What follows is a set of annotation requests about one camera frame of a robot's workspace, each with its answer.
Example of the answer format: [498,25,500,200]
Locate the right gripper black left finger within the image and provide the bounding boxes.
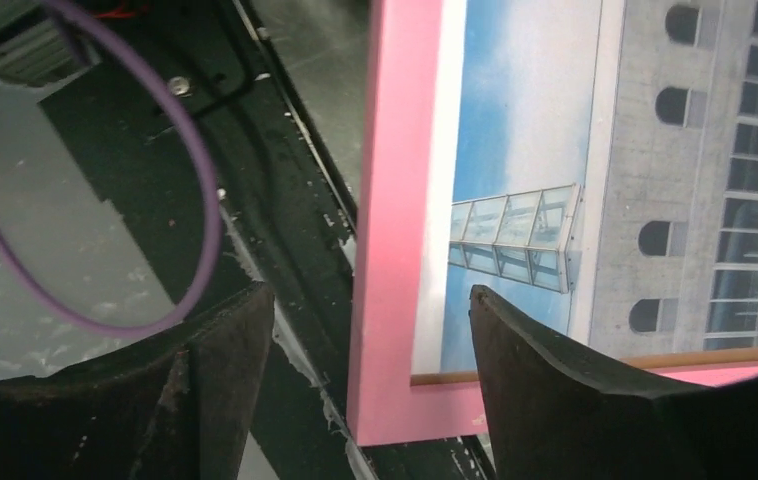
[0,282,274,479]

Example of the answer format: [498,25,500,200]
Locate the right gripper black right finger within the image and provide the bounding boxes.
[469,285,758,479]

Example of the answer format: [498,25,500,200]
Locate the pink wooden picture frame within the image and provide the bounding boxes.
[345,0,758,448]

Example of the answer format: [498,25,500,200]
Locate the building photo print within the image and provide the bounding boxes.
[411,1,758,380]

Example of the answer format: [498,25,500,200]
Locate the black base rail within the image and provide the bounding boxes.
[41,1,493,479]

